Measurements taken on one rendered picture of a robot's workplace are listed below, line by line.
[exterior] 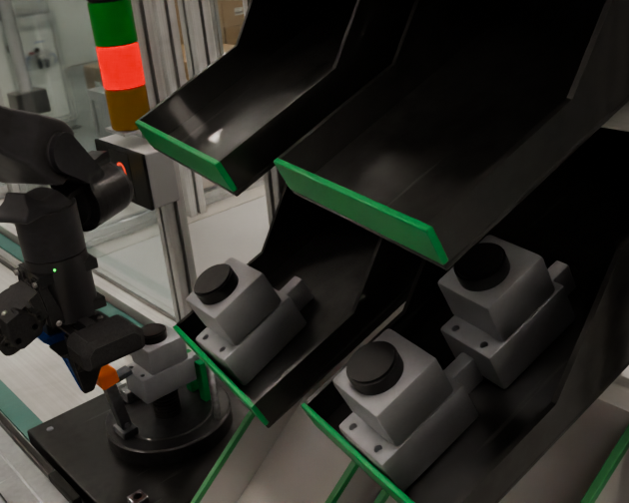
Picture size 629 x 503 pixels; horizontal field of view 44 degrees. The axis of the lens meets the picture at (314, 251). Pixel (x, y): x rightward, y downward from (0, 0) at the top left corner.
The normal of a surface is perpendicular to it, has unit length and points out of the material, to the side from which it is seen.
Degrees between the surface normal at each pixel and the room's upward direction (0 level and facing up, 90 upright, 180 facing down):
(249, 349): 88
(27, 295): 22
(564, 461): 45
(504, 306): 90
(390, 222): 115
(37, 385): 0
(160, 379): 90
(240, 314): 88
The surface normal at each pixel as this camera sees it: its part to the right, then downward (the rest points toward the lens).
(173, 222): 0.66, 0.26
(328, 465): -0.66, -0.44
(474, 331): -0.44, -0.70
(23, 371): -0.08, -0.91
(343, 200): -0.73, 0.64
